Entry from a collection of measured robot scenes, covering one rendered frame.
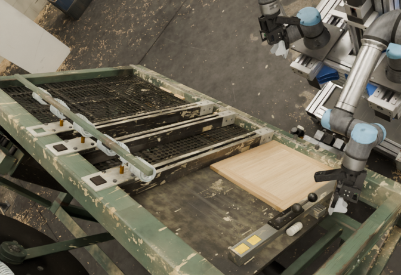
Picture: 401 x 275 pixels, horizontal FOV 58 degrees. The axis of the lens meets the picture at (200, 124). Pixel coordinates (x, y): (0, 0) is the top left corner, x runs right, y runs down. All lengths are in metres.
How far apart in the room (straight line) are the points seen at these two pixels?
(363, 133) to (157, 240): 0.74
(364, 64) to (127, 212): 0.98
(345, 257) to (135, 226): 0.72
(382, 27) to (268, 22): 0.40
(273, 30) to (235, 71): 2.18
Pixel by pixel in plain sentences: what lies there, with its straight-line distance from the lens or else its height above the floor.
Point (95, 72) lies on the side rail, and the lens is 2.84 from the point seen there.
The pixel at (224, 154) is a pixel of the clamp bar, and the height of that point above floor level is 1.26.
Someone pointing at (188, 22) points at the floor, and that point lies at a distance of 4.35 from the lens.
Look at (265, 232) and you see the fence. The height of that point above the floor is 1.54.
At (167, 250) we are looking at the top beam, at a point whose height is 1.89.
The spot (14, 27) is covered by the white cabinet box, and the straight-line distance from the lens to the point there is 5.17.
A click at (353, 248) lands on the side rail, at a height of 1.39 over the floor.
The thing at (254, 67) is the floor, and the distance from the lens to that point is 3.58.
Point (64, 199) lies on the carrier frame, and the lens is 3.19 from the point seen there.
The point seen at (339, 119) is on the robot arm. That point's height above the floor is 1.54.
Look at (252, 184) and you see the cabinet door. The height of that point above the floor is 1.32.
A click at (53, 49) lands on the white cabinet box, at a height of 0.23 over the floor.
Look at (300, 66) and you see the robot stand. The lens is 2.22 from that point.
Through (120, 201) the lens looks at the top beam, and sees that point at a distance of 1.29.
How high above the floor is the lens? 2.83
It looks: 53 degrees down
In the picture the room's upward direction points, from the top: 51 degrees counter-clockwise
